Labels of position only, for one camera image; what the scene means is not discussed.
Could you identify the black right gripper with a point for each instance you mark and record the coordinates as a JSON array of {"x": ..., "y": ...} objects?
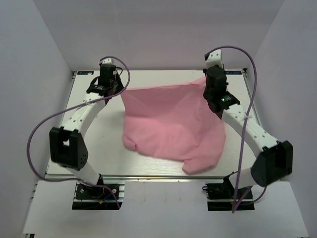
[{"x": 205, "y": 71}]

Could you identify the pink t shirt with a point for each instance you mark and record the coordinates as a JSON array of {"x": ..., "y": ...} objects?
[{"x": 173, "y": 122}]

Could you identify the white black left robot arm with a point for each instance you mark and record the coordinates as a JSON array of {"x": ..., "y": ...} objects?
[{"x": 67, "y": 146}]

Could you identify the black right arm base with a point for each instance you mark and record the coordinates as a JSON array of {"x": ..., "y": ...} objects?
[{"x": 220, "y": 196}]

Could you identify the blue label sticker right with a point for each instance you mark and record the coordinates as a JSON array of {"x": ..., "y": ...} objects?
[{"x": 234, "y": 72}]

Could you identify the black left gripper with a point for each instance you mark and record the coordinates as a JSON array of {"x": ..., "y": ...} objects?
[{"x": 121, "y": 84}]

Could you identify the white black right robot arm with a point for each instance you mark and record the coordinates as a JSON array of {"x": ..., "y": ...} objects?
[{"x": 274, "y": 159}]

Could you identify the blue label sticker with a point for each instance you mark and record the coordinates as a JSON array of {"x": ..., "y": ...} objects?
[
  {"x": 234, "y": 72},
  {"x": 85, "y": 72}
]

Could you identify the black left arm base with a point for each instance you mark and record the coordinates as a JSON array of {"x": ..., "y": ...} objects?
[{"x": 107, "y": 198}]

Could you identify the blue label sticker left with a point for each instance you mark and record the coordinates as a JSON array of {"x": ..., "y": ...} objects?
[{"x": 85, "y": 72}]

